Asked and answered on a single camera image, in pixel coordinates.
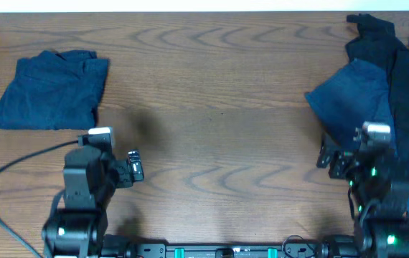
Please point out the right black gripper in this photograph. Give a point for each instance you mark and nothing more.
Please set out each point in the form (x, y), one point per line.
(341, 162)

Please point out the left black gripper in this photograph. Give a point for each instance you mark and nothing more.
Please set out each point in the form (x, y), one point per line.
(123, 172)

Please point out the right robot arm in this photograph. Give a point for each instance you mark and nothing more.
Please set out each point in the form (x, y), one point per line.
(378, 199)

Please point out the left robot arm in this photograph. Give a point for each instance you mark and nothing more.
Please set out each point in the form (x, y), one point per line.
(91, 177)

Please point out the blue denim shorts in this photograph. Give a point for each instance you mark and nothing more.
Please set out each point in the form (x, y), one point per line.
(358, 92)

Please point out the folded navy blue shorts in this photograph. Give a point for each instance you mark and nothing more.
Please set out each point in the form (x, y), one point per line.
(54, 91)

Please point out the black crumpled garment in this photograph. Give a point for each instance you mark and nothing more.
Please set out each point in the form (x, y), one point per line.
(376, 43)

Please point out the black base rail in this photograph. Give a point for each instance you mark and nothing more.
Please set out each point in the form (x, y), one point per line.
(292, 247)

